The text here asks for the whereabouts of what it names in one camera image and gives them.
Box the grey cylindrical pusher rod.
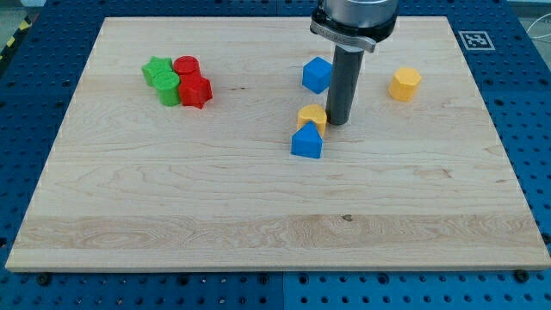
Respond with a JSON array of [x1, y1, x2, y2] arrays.
[[325, 45, 364, 126]]

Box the green cylinder block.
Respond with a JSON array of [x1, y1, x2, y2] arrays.
[[152, 71, 180, 107]]

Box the red star block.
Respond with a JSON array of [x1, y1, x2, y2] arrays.
[[178, 74, 213, 109]]

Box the blue cube block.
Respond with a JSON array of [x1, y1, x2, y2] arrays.
[[302, 57, 332, 94]]

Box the green star block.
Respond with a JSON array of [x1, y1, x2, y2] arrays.
[[141, 56, 173, 87]]

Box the red cylinder block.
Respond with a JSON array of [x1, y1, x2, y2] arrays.
[[173, 55, 201, 75]]

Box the yellow heart block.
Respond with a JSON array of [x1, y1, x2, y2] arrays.
[[297, 104, 327, 138]]

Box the yellow hexagon block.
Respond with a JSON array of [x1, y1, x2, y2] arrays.
[[388, 67, 422, 102]]

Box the white cable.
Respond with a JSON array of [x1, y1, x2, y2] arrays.
[[525, 12, 551, 46]]

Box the blue triangular prism block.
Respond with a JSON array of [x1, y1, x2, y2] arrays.
[[290, 121, 323, 158]]

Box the white fiducial marker tag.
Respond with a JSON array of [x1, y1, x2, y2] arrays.
[[458, 30, 495, 51]]

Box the wooden board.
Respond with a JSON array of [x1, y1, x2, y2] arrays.
[[6, 16, 550, 272]]

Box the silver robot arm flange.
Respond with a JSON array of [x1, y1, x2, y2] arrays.
[[310, 0, 399, 53]]

